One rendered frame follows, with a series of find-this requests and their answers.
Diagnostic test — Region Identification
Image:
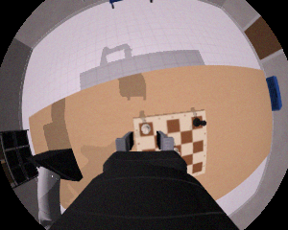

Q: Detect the chessboard with pieces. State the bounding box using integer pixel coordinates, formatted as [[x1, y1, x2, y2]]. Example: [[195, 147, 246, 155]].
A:
[[133, 111, 206, 176]]

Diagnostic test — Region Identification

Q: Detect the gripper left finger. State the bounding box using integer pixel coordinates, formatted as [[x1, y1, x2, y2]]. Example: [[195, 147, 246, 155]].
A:
[[115, 131, 133, 151]]

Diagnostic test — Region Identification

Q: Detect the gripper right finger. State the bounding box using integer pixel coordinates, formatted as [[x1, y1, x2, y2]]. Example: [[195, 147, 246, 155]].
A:
[[156, 130, 174, 150]]

